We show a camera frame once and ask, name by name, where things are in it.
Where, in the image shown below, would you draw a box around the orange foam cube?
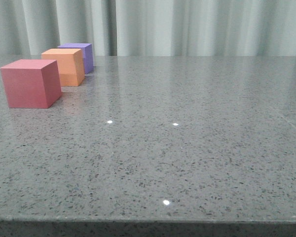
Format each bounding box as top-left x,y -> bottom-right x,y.
41,48 -> 85,86

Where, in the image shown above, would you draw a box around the purple foam cube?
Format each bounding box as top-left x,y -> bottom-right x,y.
57,43 -> 94,74

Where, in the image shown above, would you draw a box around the pale green curtain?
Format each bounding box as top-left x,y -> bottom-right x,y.
0,0 -> 296,56

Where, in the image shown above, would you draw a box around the red foam cube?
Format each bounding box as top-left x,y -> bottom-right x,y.
0,59 -> 62,108

